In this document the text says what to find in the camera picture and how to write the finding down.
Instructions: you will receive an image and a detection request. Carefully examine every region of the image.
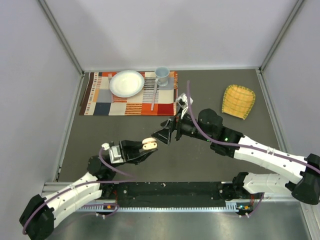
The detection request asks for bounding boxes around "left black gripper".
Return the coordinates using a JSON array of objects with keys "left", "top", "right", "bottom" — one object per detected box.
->
[{"left": 109, "top": 139, "right": 158, "bottom": 169}]

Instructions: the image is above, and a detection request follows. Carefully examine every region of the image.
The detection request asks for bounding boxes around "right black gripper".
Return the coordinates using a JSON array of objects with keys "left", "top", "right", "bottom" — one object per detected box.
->
[{"left": 151, "top": 106, "right": 214, "bottom": 145}]

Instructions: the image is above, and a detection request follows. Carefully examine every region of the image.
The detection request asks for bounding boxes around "pink earbud case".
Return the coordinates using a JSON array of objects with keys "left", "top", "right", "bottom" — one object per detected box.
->
[{"left": 141, "top": 137, "right": 158, "bottom": 152}]

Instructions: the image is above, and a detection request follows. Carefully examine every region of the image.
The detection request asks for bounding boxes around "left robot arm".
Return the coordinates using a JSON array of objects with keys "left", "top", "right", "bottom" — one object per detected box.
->
[{"left": 19, "top": 137, "right": 158, "bottom": 240}]

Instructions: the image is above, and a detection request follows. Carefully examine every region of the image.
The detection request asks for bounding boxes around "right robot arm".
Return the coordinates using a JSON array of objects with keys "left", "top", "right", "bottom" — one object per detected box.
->
[{"left": 152, "top": 108, "right": 320, "bottom": 205}]

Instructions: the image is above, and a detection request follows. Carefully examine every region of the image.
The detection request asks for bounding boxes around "light blue cup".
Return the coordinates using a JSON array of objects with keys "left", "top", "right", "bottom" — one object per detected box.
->
[{"left": 154, "top": 66, "right": 170, "bottom": 87}]

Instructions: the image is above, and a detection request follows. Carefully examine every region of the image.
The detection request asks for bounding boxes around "white plate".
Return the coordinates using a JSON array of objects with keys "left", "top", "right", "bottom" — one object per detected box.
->
[{"left": 109, "top": 70, "right": 145, "bottom": 98}]

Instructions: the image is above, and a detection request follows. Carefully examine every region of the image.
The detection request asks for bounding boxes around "patchwork placemat cloth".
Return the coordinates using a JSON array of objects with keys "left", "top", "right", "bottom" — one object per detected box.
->
[{"left": 79, "top": 70, "right": 178, "bottom": 116}]

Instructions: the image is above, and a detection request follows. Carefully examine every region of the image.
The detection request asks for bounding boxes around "yellow woven basket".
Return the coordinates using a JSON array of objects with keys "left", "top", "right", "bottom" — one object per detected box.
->
[{"left": 221, "top": 84, "right": 256, "bottom": 120}]

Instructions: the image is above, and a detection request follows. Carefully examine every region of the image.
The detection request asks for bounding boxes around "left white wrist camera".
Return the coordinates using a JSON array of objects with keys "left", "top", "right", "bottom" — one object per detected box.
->
[{"left": 101, "top": 142, "right": 124, "bottom": 164}]

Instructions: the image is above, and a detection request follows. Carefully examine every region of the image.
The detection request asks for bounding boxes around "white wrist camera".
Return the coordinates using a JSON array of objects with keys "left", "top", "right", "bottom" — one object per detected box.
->
[
  {"left": 175, "top": 93, "right": 189, "bottom": 119},
  {"left": 101, "top": 142, "right": 124, "bottom": 164}
]

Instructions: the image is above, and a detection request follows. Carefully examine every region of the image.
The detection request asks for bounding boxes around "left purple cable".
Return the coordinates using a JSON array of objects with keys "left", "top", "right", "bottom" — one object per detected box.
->
[{"left": 21, "top": 146, "right": 138, "bottom": 235}]

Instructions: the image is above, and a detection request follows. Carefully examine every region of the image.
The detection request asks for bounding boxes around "purple cable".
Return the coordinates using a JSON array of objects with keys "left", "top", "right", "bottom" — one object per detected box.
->
[
  {"left": 21, "top": 146, "right": 138, "bottom": 235},
  {"left": 186, "top": 79, "right": 320, "bottom": 218}
]

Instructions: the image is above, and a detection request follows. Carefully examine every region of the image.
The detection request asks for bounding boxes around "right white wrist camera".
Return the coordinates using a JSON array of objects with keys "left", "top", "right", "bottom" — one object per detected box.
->
[{"left": 175, "top": 93, "right": 189, "bottom": 119}]

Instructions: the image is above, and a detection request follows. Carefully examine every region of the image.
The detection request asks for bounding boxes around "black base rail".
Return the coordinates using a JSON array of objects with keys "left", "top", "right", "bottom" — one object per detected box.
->
[{"left": 109, "top": 181, "right": 265, "bottom": 208}]

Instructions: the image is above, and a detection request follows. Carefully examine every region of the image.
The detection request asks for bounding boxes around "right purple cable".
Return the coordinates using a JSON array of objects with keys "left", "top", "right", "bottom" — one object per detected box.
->
[{"left": 186, "top": 79, "right": 320, "bottom": 218}]

